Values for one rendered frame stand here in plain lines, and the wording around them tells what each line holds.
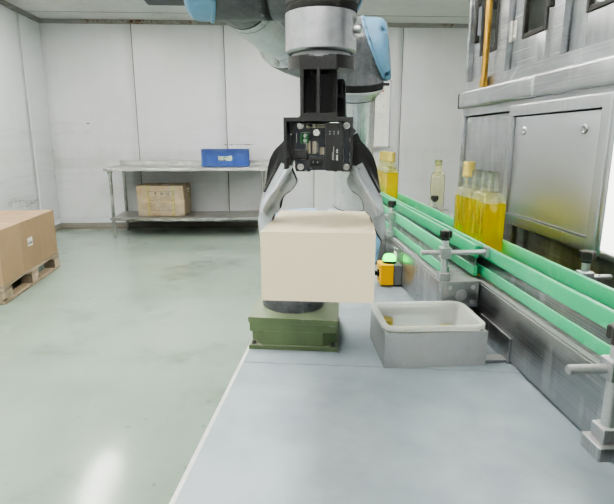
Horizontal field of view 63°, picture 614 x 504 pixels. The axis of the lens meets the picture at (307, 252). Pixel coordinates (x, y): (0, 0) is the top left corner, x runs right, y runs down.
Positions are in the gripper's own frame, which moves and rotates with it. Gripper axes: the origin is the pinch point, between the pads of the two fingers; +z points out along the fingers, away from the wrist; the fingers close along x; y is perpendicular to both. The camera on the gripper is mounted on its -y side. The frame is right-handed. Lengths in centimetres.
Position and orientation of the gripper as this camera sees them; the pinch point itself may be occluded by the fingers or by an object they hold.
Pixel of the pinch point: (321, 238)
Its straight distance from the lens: 60.5
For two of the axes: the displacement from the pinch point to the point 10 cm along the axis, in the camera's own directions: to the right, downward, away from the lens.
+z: 0.0, 9.7, 2.2
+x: 10.0, 0.2, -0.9
